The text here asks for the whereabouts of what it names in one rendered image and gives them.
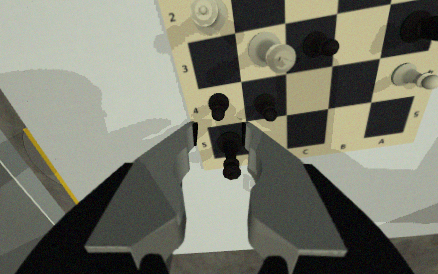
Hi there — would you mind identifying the white king chess piece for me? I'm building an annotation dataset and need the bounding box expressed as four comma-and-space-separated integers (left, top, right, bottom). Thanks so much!
248, 32, 296, 73

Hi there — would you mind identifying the black and cream chessboard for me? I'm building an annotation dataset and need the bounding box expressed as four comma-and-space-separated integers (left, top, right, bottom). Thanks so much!
158, 0, 438, 170

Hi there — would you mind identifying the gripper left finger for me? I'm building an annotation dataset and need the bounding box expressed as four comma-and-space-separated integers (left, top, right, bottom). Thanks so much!
15, 121, 198, 274

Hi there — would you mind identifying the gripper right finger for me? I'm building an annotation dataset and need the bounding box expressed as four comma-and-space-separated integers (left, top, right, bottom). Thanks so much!
242, 121, 414, 274

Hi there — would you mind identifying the white pawn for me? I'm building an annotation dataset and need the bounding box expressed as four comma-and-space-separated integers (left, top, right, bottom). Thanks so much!
391, 63, 438, 90

